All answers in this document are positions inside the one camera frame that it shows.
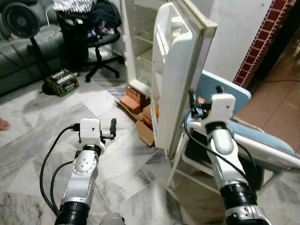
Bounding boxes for white cup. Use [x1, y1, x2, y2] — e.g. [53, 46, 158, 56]
[169, 16, 185, 37]

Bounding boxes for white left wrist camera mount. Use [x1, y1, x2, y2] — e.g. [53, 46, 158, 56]
[78, 118, 103, 146]

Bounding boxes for white fridge cabinet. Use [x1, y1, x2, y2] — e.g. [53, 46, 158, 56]
[120, 0, 163, 98]

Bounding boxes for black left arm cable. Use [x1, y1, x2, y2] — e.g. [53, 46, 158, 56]
[39, 123, 81, 216]

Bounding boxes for white fridge door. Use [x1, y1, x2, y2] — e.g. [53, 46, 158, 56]
[152, 0, 219, 160]

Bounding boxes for green printed carton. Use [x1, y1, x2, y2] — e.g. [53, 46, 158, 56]
[44, 68, 80, 98]

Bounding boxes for black office chair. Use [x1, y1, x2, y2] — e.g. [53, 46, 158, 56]
[56, 0, 123, 83]

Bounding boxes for black standing fan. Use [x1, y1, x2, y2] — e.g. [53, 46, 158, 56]
[2, 2, 53, 94]

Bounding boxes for striped cloth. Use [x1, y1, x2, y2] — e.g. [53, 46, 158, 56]
[52, 0, 97, 14]

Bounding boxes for dark green sofa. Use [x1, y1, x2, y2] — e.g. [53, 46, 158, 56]
[0, 0, 67, 97]

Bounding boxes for red tiled pillar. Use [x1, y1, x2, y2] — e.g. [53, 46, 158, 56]
[232, 0, 294, 89]

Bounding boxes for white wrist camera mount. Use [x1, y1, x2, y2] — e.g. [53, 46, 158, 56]
[78, 118, 103, 146]
[208, 93, 235, 124]

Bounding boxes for red brick stack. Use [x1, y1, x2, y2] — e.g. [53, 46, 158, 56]
[120, 84, 160, 128]

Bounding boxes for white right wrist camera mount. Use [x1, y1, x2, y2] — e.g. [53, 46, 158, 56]
[208, 93, 235, 124]

